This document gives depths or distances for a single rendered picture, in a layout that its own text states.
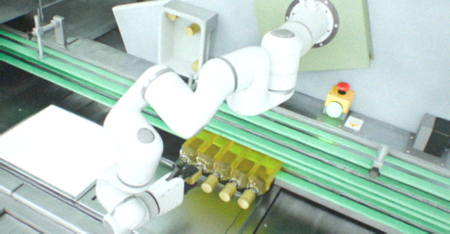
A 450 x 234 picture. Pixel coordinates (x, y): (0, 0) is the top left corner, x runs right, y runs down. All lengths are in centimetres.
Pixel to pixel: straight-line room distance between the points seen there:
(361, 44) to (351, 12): 9
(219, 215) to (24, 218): 57
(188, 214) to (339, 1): 76
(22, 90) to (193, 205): 94
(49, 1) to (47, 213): 98
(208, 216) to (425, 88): 74
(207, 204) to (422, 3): 84
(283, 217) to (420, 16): 73
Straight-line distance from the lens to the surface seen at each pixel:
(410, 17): 138
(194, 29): 158
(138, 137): 96
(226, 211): 148
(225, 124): 150
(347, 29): 135
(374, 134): 145
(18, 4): 203
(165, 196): 130
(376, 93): 148
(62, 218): 148
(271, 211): 156
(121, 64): 179
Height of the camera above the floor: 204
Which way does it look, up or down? 49 degrees down
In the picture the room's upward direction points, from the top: 135 degrees counter-clockwise
